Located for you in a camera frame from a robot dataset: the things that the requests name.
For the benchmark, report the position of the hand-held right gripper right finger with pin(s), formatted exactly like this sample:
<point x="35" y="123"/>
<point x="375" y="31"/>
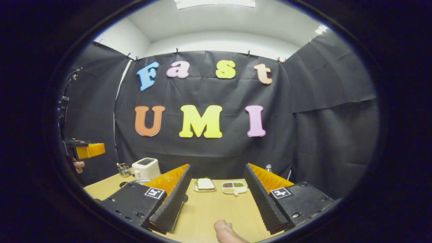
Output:
<point x="261" y="199"/>

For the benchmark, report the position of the large ceiling light panel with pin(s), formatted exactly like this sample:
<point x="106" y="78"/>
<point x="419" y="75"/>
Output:
<point x="216" y="3"/>

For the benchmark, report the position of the small ceiling light panel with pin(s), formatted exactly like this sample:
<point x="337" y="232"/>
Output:
<point x="321" y="29"/>

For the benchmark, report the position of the white toaster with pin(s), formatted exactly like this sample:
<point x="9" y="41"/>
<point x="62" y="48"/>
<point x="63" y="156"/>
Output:
<point x="145" y="168"/>

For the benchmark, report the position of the white sandwich plate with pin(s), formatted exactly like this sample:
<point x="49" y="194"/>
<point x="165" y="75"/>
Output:
<point x="195" y="189"/>

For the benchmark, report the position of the row of backdrop clips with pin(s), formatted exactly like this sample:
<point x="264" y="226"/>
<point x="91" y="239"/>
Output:
<point x="176" y="51"/>

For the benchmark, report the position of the stainless steel pot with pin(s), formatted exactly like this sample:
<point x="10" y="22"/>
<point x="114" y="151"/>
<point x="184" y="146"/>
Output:
<point x="140" y="181"/>

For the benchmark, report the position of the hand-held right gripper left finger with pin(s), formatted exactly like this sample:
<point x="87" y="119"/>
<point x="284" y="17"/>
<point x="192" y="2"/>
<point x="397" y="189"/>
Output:
<point x="175" y="199"/>

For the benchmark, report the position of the green tea bottle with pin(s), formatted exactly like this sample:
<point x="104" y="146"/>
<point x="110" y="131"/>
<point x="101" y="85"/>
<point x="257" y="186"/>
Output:
<point x="269" y="167"/>

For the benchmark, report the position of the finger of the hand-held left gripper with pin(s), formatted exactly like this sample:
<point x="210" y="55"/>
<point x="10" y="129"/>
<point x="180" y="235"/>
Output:
<point x="89" y="150"/>

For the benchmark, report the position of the white divided grain dish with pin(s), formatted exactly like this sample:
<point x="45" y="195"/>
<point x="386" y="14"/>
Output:
<point x="241" y="189"/>

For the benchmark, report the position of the white bread sandwich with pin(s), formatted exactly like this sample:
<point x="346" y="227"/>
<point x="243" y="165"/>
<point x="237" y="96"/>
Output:
<point x="206" y="184"/>

